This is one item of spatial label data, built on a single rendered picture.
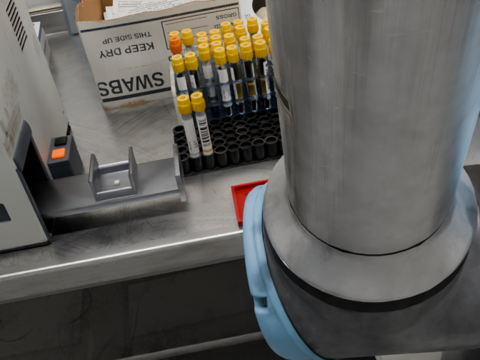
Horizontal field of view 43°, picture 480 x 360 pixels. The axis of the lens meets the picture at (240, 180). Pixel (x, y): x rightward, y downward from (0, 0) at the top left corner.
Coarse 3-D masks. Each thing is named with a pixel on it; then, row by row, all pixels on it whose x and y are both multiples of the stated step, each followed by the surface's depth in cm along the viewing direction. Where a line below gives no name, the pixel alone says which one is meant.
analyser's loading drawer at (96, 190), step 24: (96, 168) 74; (120, 168) 76; (144, 168) 76; (168, 168) 75; (48, 192) 75; (72, 192) 74; (96, 192) 72; (120, 192) 72; (144, 192) 72; (168, 192) 72; (48, 216) 72
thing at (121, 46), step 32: (96, 0) 108; (128, 0) 113; (160, 0) 112; (192, 0) 110; (224, 0) 88; (96, 32) 88; (128, 32) 89; (160, 32) 89; (192, 32) 90; (96, 64) 91; (128, 64) 92; (160, 64) 93; (128, 96) 95; (160, 96) 96
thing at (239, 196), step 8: (240, 184) 76; (248, 184) 76; (256, 184) 76; (232, 192) 75; (240, 192) 76; (248, 192) 76; (240, 200) 75; (240, 208) 74; (240, 216) 72; (240, 224) 71
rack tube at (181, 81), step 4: (184, 72) 83; (176, 76) 83; (180, 76) 83; (184, 76) 83; (180, 80) 83; (184, 80) 83; (180, 84) 83; (184, 84) 84; (180, 88) 84; (184, 88) 84; (188, 92) 85; (192, 112) 87; (192, 116) 87
